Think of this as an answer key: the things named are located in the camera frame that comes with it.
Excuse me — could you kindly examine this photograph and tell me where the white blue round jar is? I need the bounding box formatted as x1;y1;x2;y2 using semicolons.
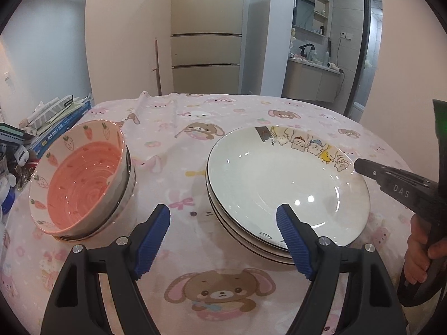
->
0;178;16;215

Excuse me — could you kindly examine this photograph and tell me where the dark framed glass door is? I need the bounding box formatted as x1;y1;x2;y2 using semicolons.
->
349;0;384;112

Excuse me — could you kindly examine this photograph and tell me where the grey striped book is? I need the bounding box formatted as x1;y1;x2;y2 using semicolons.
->
21;95;75;126

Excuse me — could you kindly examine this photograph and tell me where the pink cartoon printed tablecloth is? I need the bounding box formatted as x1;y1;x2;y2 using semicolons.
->
0;92;416;335

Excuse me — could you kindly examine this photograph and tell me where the green book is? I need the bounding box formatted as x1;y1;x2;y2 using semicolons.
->
35;103;86;135

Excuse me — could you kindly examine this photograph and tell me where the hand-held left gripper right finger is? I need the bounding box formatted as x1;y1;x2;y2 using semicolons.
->
276;203;409;335

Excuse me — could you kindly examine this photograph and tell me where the wooden broom stick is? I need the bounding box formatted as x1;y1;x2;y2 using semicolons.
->
151;38;163;95

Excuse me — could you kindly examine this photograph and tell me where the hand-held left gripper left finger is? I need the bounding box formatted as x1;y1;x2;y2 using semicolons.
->
40;203;172;335

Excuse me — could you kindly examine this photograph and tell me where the blue-grey patterned case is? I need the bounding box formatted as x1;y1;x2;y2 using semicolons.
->
0;122;26;145

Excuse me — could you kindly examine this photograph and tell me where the person's right hand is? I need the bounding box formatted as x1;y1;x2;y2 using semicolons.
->
401;213;447;287

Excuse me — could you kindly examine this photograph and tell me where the beige refrigerator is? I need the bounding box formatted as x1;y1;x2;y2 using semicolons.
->
170;0;243;95

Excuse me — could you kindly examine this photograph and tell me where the cartoon animal print plate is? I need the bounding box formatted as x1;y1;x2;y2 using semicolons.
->
207;126;371;249
206;181;297;257

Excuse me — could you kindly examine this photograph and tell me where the beige vanity cabinet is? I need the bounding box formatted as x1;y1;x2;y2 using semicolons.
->
283;58;344;103

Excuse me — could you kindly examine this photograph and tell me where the white plate with lettering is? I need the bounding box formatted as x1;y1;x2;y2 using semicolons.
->
210;195;299;265

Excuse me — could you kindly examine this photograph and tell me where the blue book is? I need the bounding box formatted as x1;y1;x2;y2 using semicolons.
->
30;99;92;159

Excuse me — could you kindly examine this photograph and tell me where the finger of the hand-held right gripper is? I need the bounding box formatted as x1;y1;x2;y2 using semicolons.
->
354;159;437;191

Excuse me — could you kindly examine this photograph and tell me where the bathroom mirror cabinet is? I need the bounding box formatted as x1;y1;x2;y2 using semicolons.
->
295;0;331;37

